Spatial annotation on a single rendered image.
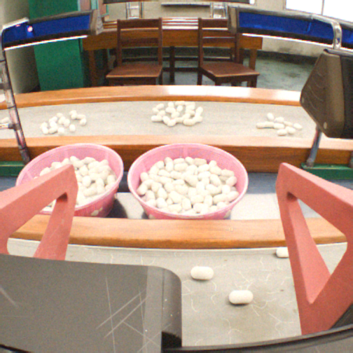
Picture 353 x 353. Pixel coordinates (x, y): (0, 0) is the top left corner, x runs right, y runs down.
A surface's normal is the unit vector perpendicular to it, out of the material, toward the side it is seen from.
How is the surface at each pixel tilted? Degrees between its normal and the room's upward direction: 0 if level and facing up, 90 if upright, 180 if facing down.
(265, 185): 0
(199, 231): 0
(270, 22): 58
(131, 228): 0
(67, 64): 90
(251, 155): 90
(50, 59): 90
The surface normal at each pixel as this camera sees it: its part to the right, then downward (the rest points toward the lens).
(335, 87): -0.01, 0.07
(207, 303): 0.00, -0.81
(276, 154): -0.02, 0.59
